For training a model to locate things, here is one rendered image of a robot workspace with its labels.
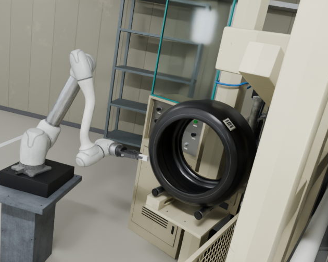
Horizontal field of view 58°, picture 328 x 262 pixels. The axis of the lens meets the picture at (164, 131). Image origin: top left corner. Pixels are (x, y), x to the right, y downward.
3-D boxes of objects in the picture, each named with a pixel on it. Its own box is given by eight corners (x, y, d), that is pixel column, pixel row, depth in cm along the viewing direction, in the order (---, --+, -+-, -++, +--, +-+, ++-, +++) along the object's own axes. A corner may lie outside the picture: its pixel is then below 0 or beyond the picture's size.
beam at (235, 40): (265, 73, 155) (273, 43, 150) (317, 84, 141) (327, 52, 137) (212, 68, 106) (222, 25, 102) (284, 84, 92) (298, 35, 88)
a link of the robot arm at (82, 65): (92, 76, 181) (96, 74, 194) (83, 47, 176) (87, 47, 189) (72, 81, 181) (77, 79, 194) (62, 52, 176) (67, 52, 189)
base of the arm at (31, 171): (4, 170, 188) (5, 162, 186) (32, 160, 208) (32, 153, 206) (26, 179, 182) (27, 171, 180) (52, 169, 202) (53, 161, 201)
